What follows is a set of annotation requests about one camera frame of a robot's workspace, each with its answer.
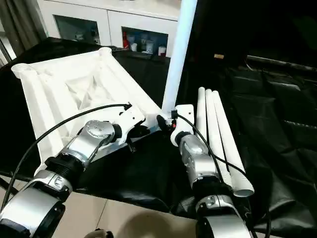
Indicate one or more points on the white plastic table leg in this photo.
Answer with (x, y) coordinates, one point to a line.
(201, 109)
(215, 129)
(233, 148)
(179, 49)

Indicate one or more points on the white plastic table top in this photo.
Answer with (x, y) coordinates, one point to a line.
(64, 84)

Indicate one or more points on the black work mat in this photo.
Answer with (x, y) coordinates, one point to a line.
(143, 173)

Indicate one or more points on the small yellow tag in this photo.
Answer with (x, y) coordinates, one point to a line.
(218, 56)

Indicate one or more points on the red bottle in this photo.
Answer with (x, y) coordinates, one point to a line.
(125, 40)

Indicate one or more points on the white glass-door cabinet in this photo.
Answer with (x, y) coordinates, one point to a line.
(109, 15)

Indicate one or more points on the dark metal rod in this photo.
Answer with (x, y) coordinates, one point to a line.
(282, 60)

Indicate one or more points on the dark grey curtain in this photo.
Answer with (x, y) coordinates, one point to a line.
(20, 22)

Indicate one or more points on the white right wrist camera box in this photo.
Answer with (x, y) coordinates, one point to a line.
(182, 121)

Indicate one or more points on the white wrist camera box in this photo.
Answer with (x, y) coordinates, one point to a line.
(182, 121)
(126, 119)

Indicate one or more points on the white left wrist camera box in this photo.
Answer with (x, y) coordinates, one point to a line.
(126, 119)

